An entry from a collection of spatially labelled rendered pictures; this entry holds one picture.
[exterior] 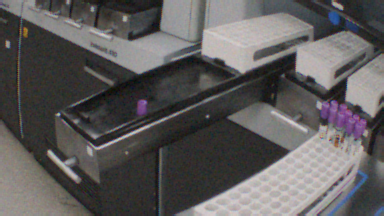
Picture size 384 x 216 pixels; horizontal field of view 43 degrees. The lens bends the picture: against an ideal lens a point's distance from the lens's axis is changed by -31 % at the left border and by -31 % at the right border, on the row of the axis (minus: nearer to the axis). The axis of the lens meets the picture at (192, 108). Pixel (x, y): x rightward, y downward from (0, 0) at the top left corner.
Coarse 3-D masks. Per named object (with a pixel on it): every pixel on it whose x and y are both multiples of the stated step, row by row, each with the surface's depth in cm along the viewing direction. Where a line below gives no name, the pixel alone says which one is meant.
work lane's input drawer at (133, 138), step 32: (192, 64) 123; (224, 64) 120; (288, 64) 127; (96, 96) 108; (128, 96) 110; (160, 96) 111; (192, 96) 109; (224, 96) 113; (256, 96) 121; (64, 128) 101; (96, 128) 98; (128, 128) 100; (160, 128) 104; (192, 128) 110; (96, 160) 95; (128, 160) 101
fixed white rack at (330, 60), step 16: (304, 48) 121; (320, 48) 124; (336, 48) 127; (352, 48) 128; (368, 48) 133; (304, 64) 120; (320, 64) 116; (336, 64) 117; (352, 64) 129; (320, 80) 118; (336, 80) 119
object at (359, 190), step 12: (264, 168) 91; (360, 168) 90; (372, 168) 89; (360, 180) 86; (372, 180) 86; (348, 192) 83; (360, 192) 83; (372, 192) 83; (336, 204) 81; (348, 204) 80; (360, 204) 80; (372, 204) 79
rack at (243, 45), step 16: (272, 16) 136; (288, 16) 139; (208, 32) 121; (224, 32) 123; (240, 32) 123; (256, 32) 125; (272, 32) 127; (288, 32) 129; (304, 32) 132; (208, 48) 122; (224, 48) 119; (240, 48) 116; (256, 48) 119; (272, 48) 133; (288, 48) 130; (240, 64) 118; (256, 64) 121
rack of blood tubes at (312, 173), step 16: (304, 144) 85; (320, 144) 85; (288, 160) 82; (304, 160) 82; (320, 160) 82; (336, 160) 82; (352, 160) 81; (256, 176) 78; (272, 176) 78; (288, 176) 78; (304, 176) 78; (320, 176) 77; (336, 176) 77; (352, 176) 85; (240, 192) 76; (256, 192) 75; (272, 192) 75; (288, 192) 75; (304, 192) 74; (320, 192) 75; (336, 192) 81; (208, 208) 72; (224, 208) 71; (240, 208) 72; (256, 208) 73; (272, 208) 71; (288, 208) 71; (304, 208) 72
